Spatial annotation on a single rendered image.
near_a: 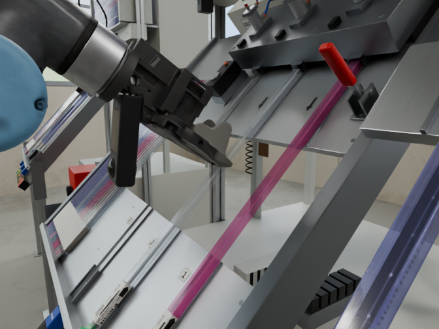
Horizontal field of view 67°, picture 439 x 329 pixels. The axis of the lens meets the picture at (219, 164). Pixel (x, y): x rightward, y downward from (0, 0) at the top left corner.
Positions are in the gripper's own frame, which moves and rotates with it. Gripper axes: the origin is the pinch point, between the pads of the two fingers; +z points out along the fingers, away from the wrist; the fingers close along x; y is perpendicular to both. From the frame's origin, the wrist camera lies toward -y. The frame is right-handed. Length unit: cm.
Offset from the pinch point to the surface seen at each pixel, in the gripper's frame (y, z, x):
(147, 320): -21.9, -3.0, -7.4
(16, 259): -96, 26, 195
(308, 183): 21, 71, 46
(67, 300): -29.7, -6.0, 9.7
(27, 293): -94, 30, 148
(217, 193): -1, 37, 49
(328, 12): 28.0, 0.5, -5.0
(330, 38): 22.6, 0.6, -8.3
